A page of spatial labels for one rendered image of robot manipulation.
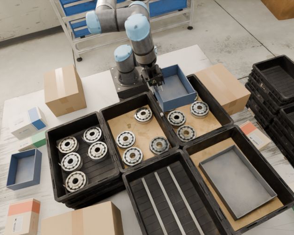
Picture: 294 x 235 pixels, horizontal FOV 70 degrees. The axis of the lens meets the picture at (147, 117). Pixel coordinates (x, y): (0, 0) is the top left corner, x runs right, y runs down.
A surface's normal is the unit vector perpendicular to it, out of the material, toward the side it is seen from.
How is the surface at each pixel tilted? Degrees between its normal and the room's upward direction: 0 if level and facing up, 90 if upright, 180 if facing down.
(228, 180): 0
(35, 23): 90
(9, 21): 90
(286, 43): 0
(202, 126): 0
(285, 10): 90
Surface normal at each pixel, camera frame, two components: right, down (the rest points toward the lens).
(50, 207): -0.11, -0.57
